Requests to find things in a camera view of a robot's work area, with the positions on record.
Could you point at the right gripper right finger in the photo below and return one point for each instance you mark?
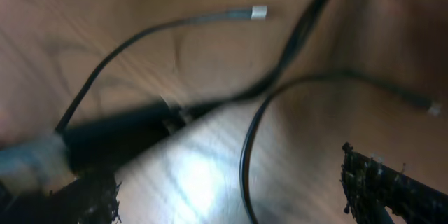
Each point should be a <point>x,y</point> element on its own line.
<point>370,187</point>

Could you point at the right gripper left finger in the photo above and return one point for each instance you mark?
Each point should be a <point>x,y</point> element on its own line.
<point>89,199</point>

